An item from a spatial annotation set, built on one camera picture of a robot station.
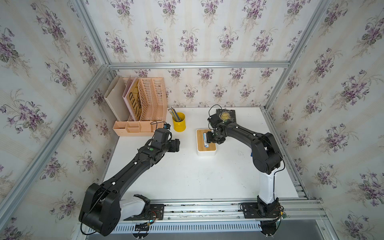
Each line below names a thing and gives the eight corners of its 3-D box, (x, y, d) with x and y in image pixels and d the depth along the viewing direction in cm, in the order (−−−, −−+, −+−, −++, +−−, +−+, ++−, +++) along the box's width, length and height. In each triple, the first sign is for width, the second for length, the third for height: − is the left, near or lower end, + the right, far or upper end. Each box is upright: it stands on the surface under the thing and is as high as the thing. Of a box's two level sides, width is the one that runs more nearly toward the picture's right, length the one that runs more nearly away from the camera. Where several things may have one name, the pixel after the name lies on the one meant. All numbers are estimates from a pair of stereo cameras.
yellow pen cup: (173, 132, 107) (171, 122, 99) (174, 122, 114) (172, 112, 105) (185, 132, 108) (185, 122, 99) (185, 122, 114) (185, 112, 105)
